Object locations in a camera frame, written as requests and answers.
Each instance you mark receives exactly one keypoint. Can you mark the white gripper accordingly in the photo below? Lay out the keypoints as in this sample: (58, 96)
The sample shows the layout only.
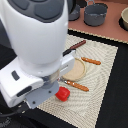
(22, 78)

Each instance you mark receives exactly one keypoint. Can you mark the red toy tomato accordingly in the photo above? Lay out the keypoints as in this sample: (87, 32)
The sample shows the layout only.
(63, 94)

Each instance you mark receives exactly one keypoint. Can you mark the brown toy sausage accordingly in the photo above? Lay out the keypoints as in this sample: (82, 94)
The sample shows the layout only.
(74, 47)

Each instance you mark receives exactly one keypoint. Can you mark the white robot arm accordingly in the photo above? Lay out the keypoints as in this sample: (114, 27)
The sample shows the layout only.
(37, 31)

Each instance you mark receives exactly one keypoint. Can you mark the round beige plate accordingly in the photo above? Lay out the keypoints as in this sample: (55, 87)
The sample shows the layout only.
(78, 71)

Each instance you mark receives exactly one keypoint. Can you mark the woven beige placemat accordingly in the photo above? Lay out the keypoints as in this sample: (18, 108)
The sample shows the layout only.
(82, 108)

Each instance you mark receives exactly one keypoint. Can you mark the small grey saucepan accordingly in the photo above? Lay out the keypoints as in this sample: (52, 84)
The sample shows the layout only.
(75, 13)

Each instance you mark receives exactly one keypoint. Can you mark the large grey pot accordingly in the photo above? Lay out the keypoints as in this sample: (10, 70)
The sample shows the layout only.
(94, 14)

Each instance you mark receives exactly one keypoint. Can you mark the beige bowl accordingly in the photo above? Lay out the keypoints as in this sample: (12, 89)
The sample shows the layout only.
(124, 16)

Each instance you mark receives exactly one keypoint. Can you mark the wooden handled fork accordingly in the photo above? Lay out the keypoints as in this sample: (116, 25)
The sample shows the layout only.
(73, 84)

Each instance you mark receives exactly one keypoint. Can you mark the wooden handled knife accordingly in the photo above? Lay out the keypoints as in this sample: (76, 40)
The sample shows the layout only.
(91, 61)

